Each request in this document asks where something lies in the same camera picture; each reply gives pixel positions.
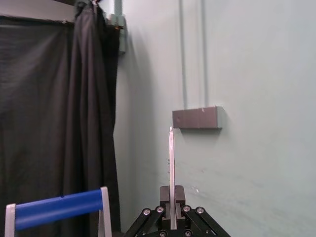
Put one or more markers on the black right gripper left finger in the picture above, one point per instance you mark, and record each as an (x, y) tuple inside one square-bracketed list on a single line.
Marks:
[(165, 197)]

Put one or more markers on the pale wall conduit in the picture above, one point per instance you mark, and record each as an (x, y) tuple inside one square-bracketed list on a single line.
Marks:
[(193, 51)]

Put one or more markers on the blue and white rack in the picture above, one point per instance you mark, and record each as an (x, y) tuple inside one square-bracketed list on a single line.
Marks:
[(58, 209)]

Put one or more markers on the pale green wall bracket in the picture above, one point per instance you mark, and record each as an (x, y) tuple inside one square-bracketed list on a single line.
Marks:
[(118, 24)]

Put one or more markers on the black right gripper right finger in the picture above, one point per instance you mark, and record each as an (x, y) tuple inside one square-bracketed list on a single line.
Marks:
[(180, 196)]

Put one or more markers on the black curtain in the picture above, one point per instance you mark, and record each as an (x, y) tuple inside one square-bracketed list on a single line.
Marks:
[(56, 111)]

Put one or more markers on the grey wall box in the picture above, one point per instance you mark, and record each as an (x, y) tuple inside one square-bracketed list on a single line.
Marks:
[(196, 118)]

